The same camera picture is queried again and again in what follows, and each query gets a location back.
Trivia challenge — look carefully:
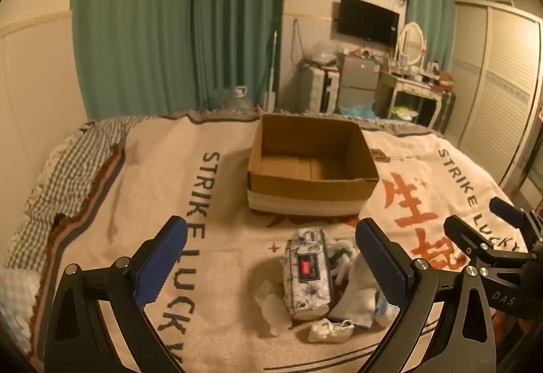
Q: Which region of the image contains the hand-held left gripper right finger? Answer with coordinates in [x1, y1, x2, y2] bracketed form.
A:
[355, 218, 497, 373]

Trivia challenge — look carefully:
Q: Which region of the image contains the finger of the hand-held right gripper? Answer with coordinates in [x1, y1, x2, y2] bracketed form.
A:
[489, 197, 543, 239]
[442, 214, 536, 269]

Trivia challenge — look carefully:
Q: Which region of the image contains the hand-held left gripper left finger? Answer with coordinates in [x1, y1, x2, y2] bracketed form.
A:
[42, 215, 188, 373]

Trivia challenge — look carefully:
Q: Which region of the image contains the white towel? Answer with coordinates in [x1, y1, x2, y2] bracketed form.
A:
[331, 250, 382, 330]

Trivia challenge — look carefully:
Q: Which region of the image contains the floral tissue pack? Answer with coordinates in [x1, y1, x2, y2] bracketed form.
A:
[282, 228, 334, 320]

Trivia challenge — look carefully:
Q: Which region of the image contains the white socks pair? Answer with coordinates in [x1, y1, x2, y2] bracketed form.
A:
[307, 318, 356, 343]

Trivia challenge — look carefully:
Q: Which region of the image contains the brown cardboard box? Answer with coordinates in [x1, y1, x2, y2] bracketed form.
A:
[247, 114, 380, 218]

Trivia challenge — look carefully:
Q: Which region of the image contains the white tissue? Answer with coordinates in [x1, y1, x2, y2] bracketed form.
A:
[255, 280, 294, 335]

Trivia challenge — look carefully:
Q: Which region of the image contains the printed beige blanket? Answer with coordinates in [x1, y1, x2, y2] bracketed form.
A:
[34, 110, 536, 373]

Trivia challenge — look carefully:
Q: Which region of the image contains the dark plaid suitcase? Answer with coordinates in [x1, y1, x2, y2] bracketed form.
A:
[437, 91, 457, 132]

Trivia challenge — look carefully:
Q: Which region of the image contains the white louvred wardrobe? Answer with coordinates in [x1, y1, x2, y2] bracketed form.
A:
[441, 0, 543, 188]

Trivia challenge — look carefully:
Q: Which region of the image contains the checked bed sheet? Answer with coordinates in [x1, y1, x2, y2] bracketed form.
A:
[4, 116, 145, 272]

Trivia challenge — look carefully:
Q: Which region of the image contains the light checked cloth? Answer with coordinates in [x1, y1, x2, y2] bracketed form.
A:
[0, 269, 40, 357]

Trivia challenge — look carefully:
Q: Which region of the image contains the white dressing table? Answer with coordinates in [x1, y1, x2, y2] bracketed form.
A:
[375, 68, 454, 129]

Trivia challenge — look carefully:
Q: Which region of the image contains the blue plastic bag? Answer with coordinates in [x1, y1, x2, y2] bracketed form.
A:
[341, 102, 376, 118]

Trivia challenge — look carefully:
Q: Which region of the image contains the grey mini fridge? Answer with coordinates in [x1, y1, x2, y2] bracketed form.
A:
[337, 52, 381, 113]

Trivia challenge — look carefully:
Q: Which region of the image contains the white suitcase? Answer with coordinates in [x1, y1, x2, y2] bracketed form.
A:
[299, 67, 340, 113]

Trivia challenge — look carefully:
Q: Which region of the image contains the oval white mirror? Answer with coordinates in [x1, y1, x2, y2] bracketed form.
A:
[396, 22, 426, 68]

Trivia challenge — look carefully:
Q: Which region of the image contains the narrow green curtain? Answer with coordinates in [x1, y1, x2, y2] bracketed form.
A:
[405, 0, 457, 74]

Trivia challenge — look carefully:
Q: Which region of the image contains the clear plastic bag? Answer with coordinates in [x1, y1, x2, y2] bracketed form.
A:
[307, 40, 340, 65]

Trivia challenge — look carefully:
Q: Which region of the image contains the wide green curtain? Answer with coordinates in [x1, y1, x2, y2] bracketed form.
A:
[193, 0, 286, 113]
[72, 0, 201, 119]

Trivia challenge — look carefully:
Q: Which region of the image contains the black wall television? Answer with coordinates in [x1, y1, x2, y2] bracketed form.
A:
[337, 0, 400, 47]

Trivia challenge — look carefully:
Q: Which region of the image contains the dark hanging cable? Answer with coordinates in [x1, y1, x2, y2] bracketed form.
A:
[292, 19, 307, 65]

